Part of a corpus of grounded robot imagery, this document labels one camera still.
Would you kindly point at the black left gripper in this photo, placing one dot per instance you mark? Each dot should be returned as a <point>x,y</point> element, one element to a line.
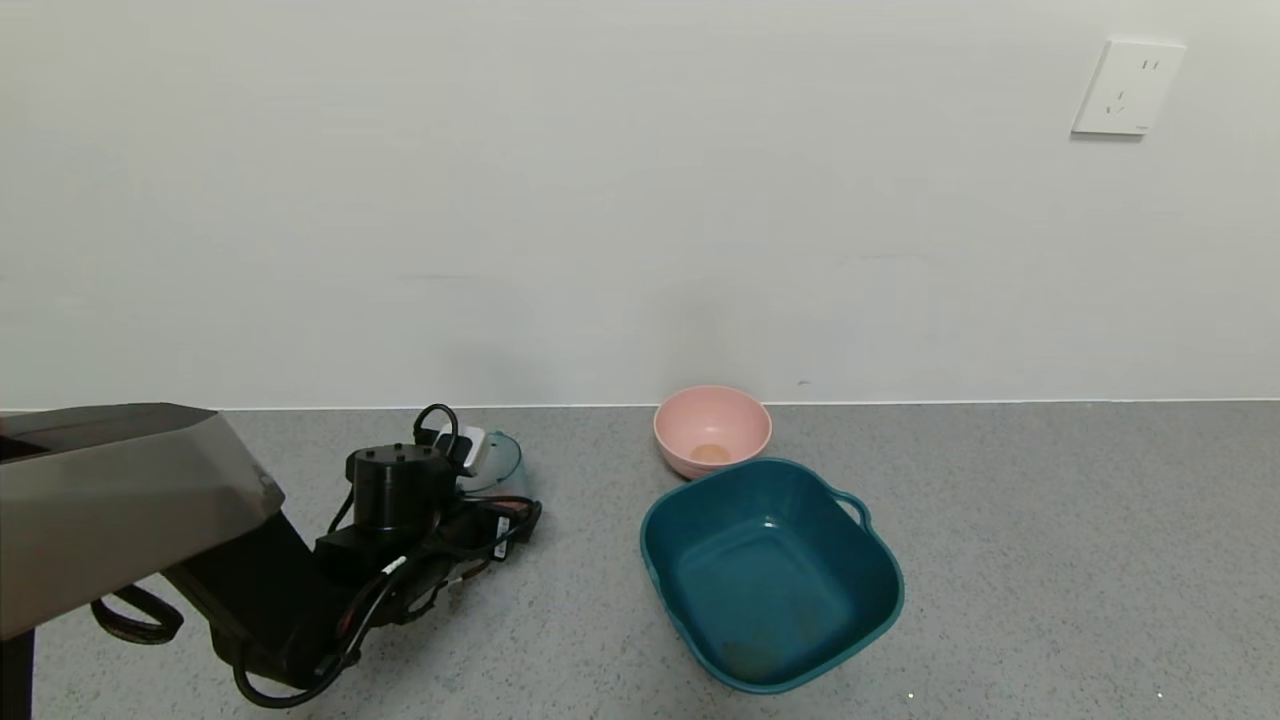
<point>503,535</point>

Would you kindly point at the clear ribbed teal plastic cup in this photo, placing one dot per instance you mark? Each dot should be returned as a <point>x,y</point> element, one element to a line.
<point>500,465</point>

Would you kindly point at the pink bowl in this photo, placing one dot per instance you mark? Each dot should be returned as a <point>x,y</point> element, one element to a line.
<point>712,425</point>

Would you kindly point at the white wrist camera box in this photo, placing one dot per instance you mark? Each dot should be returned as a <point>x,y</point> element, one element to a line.
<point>468,445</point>

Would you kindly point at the white wall socket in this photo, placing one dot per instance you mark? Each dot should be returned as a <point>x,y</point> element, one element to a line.
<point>1128,88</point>

